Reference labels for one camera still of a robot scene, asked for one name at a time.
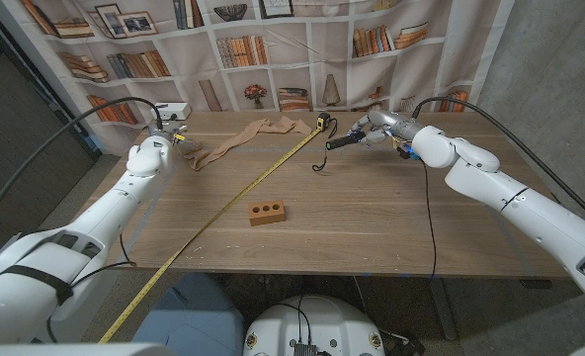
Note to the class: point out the orange brick block three holes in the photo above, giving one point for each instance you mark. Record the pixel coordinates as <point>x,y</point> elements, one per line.
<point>268,215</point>

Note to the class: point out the blue stool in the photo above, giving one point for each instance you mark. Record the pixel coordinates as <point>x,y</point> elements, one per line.
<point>198,316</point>

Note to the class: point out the yellow measuring tape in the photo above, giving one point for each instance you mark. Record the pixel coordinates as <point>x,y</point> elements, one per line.
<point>253,185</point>

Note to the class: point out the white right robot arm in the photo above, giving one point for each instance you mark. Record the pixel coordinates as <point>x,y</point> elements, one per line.
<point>520,203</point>

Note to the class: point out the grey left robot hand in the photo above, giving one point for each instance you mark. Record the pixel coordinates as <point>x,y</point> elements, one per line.
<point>189,147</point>

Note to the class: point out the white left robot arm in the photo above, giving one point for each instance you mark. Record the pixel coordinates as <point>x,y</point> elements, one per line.
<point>100,222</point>

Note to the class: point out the beige stocking cloth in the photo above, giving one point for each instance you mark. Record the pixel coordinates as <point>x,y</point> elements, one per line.
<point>253,131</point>

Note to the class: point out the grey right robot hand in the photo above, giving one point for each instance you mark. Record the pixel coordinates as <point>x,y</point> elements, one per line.
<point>396,126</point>

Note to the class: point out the printed bookshelf backdrop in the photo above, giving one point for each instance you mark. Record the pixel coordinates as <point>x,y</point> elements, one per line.
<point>292,84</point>

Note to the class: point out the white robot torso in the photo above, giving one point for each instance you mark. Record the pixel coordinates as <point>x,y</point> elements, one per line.
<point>317,321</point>

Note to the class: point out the grey table leg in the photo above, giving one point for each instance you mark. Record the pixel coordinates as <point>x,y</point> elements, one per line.
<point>441,306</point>

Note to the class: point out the white power box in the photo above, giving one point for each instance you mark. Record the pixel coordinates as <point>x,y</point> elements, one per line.
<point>176,110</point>

